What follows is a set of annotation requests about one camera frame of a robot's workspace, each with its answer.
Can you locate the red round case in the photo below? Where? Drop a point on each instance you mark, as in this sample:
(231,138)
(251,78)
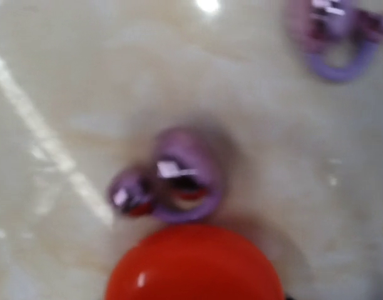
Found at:
(194,261)

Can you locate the purple clip earbud lower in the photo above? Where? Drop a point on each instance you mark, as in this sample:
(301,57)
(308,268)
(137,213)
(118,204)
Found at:
(183,182)

